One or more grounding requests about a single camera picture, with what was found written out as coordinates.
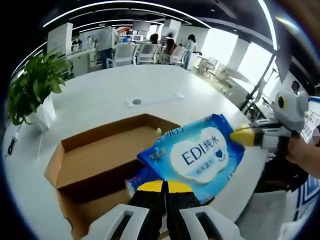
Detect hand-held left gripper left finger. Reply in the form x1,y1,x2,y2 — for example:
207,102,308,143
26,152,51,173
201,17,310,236
87,181,166,240

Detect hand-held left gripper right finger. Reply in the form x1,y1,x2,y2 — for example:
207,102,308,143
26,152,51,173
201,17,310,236
164,180,248,240

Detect blue tissue pack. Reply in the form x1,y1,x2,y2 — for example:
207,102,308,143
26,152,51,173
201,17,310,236
124,166,163,200

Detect blue soft wet wipes pack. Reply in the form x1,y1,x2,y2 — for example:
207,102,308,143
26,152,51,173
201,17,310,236
136,113,247,206

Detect brown cardboard shoe box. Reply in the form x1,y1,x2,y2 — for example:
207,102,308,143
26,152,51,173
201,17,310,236
44,113,182,240

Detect person's right hand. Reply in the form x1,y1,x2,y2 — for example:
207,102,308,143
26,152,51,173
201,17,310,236
284,138,317,174

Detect black tripod stand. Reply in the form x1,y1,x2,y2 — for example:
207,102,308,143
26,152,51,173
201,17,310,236
239,56,278,116

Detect dark grey panel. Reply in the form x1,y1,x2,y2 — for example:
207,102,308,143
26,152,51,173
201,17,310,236
274,53,293,84

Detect grey mesh office chair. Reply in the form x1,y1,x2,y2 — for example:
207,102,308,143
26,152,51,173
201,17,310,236
249,191,301,226

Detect white blue display board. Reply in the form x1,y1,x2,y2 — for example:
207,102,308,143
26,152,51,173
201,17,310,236
294,172,320,221

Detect ceiling light strip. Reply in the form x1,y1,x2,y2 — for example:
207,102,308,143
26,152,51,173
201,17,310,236
258,0,279,54
43,0,176,28

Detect white office chair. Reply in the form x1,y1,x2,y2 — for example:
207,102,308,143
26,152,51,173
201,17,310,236
107,43,139,68
137,43,161,65
172,47,189,66

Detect white office desk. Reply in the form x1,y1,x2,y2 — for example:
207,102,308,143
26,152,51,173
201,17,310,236
67,47,118,76

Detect green plant in white pot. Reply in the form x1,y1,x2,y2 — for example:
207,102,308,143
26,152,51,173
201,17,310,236
7,46,71,132

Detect black cable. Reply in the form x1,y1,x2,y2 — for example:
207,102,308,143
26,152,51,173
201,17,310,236
6,138,17,155

